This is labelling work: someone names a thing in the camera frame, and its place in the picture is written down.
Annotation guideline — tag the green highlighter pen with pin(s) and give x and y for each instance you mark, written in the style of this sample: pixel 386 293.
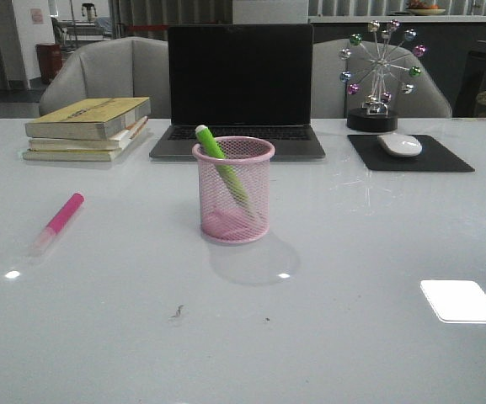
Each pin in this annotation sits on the green highlighter pen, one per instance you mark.
pixel 227 172

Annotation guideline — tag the pink highlighter pen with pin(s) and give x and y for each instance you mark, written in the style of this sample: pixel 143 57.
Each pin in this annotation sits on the pink highlighter pen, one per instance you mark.
pixel 52 229

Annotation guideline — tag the pink mesh pen holder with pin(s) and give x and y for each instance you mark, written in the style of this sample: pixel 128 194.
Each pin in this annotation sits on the pink mesh pen holder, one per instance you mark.
pixel 221 218

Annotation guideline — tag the dark grey open laptop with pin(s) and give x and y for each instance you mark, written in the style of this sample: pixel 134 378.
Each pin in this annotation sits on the dark grey open laptop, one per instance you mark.
pixel 241 80

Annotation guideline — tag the middle cream book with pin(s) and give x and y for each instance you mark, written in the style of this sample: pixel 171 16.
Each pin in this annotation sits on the middle cream book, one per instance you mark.
pixel 119 141

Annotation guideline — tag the bottom pale yellow book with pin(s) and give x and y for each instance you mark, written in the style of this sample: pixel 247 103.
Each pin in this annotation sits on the bottom pale yellow book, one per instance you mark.
pixel 74 156

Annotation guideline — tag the right grey armchair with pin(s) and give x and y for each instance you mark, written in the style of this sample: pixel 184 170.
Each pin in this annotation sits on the right grey armchair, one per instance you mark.
pixel 340 81

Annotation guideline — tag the grey armchair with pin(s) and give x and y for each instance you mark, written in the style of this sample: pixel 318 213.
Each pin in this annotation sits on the grey armchair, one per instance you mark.
pixel 127 67
pixel 340 81

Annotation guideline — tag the white computer mouse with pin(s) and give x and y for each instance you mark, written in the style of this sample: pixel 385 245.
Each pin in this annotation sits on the white computer mouse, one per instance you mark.
pixel 400 145

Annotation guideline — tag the left grey armchair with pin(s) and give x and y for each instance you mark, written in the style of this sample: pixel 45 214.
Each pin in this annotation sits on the left grey armchair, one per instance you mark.
pixel 127 67

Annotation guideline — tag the top yellow book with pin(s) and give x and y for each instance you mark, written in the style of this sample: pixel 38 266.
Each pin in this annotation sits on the top yellow book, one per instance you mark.
pixel 90 119

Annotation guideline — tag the ferris wheel desk ornament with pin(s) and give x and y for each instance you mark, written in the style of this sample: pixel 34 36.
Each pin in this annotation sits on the ferris wheel desk ornament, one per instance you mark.
pixel 375 113

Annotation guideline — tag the black mouse pad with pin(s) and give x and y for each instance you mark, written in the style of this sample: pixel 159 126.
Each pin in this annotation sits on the black mouse pad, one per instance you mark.
pixel 434 157

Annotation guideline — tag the red trash bin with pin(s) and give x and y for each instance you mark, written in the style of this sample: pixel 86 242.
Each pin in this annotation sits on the red trash bin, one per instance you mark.
pixel 50 61

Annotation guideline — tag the fruit bowl on counter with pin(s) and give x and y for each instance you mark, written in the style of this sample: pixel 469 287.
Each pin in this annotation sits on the fruit bowl on counter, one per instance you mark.
pixel 423 8

